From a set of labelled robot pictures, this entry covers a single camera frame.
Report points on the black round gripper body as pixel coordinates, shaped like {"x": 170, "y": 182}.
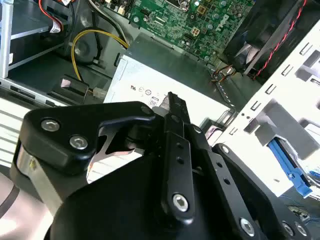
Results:
{"x": 112, "y": 212}

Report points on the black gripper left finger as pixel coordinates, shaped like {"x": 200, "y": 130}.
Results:
{"x": 62, "y": 130}

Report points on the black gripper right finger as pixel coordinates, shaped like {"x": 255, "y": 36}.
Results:
{"x": 225, "y": 180}

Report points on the hard disk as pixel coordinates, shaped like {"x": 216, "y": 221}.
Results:
{"x": 282, "y": 160}

